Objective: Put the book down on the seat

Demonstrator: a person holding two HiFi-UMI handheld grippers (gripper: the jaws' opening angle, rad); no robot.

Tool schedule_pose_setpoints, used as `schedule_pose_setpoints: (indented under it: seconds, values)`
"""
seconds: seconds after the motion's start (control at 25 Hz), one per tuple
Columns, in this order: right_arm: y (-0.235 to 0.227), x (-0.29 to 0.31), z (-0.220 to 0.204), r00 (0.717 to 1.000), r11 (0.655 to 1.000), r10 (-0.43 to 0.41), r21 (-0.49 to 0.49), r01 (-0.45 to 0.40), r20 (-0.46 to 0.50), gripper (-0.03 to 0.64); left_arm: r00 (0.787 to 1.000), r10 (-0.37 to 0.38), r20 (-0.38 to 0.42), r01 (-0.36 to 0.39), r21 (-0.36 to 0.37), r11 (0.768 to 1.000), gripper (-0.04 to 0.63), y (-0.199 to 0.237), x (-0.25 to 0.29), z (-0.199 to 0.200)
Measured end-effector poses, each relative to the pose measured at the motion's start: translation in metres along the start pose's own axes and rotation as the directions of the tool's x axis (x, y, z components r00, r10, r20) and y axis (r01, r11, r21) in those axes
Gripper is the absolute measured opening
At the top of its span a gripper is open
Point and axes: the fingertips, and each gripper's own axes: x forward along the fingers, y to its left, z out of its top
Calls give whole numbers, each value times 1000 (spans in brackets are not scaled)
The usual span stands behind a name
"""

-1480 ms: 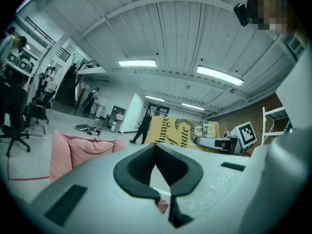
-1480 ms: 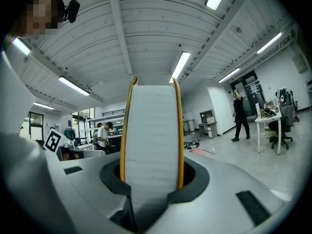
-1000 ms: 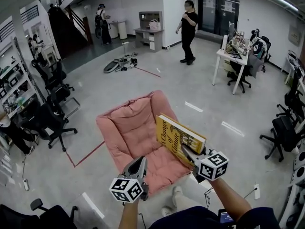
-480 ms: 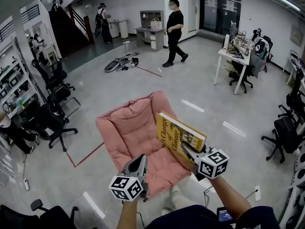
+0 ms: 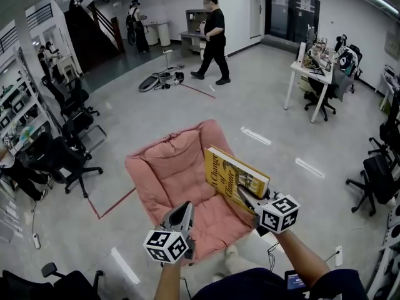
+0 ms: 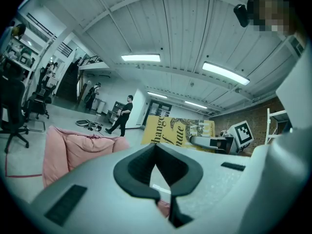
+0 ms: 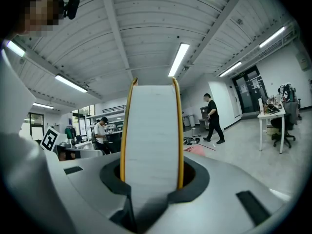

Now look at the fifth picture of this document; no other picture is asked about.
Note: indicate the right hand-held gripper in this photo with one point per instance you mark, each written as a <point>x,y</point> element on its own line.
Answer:
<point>279,214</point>

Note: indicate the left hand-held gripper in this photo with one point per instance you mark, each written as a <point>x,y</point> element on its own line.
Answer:
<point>165,246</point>

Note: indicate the pink cushioned lounge chair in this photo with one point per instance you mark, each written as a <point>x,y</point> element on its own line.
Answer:
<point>175,173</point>

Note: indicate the yellow book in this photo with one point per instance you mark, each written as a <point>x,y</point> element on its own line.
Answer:
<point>220,173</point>

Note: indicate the person's left forearm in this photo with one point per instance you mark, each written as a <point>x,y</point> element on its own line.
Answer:
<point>168,280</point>

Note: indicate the person's right forearm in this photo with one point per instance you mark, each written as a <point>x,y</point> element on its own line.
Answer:
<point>298,255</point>

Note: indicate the person's right white shoe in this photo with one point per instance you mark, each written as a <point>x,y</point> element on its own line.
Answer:
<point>231,253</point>

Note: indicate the person's white shoe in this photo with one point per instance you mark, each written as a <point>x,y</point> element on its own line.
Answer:
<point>231,253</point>
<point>218,277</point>

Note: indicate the person's left white shoe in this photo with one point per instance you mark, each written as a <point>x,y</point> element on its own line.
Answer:
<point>218,277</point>

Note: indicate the person's right beige trouser leg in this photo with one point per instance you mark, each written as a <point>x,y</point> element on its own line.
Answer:
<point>240,264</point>

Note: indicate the angled red floor tape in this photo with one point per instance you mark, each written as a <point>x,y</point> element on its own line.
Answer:
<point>98,217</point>

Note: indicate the person's dark blue shirt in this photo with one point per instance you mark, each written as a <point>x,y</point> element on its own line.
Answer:
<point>250,287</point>

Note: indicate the black screen device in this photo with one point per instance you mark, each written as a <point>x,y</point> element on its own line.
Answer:
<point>295,281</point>

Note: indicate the white power strip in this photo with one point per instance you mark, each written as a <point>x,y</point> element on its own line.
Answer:
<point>339,256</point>
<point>37,241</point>
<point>167,51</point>

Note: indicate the straight red floor tape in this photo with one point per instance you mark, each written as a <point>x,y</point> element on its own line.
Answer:
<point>198,91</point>

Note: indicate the black office chair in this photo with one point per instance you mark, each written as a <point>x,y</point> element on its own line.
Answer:
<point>390,130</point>
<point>62,95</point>
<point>357,56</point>
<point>56,158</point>
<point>68,287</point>
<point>379,180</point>
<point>318,89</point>

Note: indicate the white office desk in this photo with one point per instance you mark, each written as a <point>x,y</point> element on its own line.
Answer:
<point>300,66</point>

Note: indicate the grey oval board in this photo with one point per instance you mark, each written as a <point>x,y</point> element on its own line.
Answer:
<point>148,83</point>

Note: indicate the grey jacket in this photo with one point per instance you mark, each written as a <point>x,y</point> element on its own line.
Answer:
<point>342,83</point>

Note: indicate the black chair chrome sled base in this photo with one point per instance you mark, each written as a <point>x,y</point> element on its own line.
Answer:
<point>73,127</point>

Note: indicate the white storage rack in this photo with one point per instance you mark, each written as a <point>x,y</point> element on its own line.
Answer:
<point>386,261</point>

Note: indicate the white upright box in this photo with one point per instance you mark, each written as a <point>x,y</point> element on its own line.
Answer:
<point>300,52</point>

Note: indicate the pile of desk clutter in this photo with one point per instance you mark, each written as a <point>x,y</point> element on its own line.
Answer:
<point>318,55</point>

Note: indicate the black white patterned backpack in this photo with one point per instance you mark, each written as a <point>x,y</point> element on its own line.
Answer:
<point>346,59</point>

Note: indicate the black computer monitor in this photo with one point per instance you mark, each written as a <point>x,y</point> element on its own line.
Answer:
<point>311,39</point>

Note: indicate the grey hutch desk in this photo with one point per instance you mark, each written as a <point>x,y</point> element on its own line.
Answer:
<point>189,42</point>

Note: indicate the black white headphones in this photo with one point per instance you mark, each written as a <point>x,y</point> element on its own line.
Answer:
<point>340,39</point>

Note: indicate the white tote bag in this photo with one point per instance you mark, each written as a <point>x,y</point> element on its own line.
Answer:
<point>202,27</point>

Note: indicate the black glass double door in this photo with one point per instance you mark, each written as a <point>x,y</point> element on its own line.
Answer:
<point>281,17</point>

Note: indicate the white round bin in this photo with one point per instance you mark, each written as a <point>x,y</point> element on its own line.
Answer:
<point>164,34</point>

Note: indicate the white door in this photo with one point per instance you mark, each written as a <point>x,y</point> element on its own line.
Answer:
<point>255,11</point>

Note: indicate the white plastic stool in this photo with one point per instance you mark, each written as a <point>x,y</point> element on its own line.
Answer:
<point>68,67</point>

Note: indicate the white metal shelf rack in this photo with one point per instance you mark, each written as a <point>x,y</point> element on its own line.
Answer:
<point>35,90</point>

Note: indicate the dark staircase with wooden railing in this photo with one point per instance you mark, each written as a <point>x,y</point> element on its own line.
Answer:
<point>84,33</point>

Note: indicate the beige wall panel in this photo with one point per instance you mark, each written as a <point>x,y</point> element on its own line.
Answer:
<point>393,44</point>

